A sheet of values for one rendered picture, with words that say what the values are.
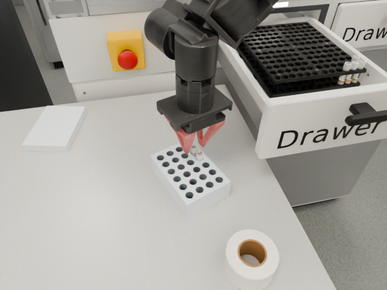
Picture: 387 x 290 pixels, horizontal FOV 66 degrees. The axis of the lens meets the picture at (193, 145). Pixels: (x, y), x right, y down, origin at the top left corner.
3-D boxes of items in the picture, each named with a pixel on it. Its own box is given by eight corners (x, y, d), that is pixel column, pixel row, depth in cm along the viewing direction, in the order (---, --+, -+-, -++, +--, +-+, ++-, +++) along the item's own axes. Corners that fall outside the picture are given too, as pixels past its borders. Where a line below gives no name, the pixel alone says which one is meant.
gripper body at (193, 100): (155, 111, 47) (152, 69, 41) (209, 92, 51) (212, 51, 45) (176, 135, 43) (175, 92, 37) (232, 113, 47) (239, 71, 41)
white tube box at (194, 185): (229, 195, 51) (231, 181, 48) (187, 218, 47) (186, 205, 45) (190, 152, 58) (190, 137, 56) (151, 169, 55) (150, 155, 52)
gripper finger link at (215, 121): (167, 143, 53) (164, 100, 46) (201, 129, 56) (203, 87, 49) (187, 168, 49) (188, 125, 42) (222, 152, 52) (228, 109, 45)
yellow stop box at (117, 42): (146, 70, 65) (142, 38, 60) (113, 74, 64) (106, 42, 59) (144, 59, 69) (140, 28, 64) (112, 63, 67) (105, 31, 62)
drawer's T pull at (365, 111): (393, 120, 43) (397, 113, 42) (347, 128, 42) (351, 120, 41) (377, 106, 46) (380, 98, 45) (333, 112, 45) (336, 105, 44)
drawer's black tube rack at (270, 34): (353, 99, 58) (367, 69, 53) (268, 110, 55) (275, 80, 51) (300, 48, 74) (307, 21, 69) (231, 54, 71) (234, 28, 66)
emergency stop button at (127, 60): (139, 69, 62) (136, 52, 59) (119, 72, 61) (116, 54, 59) (137, 63, 64) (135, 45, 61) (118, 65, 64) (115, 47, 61)
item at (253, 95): (399, 122, 53) (417, 94, 49) (264, 144, 49) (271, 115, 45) (296, 31, 81) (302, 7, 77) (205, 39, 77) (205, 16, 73)
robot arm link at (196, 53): (189, 42, 34) (228, 31, 37) (161, 21, 39) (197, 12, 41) (189, 92, 39) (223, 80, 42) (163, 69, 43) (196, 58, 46)
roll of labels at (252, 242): (216, 279, 41) (218, 267, 38) (231, 236, 45) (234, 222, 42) (268, 300, 39) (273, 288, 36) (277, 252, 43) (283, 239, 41)
